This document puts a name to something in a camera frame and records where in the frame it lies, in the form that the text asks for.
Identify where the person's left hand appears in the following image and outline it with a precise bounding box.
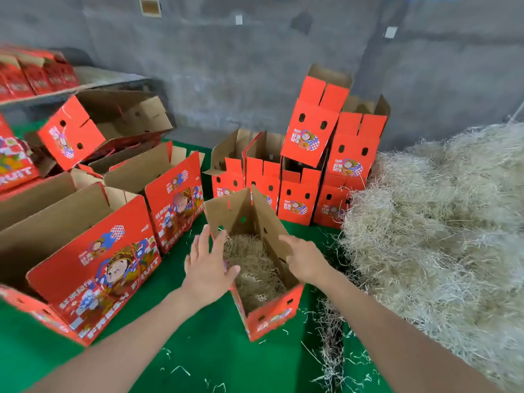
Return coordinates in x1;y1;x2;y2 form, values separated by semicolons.
178;225;242;309

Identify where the person's right hand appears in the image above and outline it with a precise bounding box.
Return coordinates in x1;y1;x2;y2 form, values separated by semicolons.
278;233;337;287

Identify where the small straw filler clump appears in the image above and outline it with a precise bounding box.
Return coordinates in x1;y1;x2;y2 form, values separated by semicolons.
223;233;288;312

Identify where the red cardboard box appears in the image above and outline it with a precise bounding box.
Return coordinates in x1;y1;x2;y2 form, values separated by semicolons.
278;158;325;227
203;186;306;343
205;129;257;200
280;63;355;169
325;94;392;192
313;182;355;231
243;130;284;211

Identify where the group of red boxes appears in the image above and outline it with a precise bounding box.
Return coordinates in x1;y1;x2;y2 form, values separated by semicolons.
0;88;207;349

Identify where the pile of wood wool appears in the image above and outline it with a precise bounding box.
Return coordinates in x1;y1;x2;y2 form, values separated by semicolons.
315;122;524;393

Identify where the person's left forearm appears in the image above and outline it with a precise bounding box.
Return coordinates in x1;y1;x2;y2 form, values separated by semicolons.
25;286;201;393

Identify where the person's right forearm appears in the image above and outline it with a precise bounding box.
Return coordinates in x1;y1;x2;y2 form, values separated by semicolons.
311;270;504;393

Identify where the grey metal table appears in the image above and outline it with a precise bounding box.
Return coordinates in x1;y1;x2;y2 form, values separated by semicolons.
0;65;154;111

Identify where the orange wall plate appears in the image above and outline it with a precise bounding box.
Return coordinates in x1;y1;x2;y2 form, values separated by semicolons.
139;0;163;18

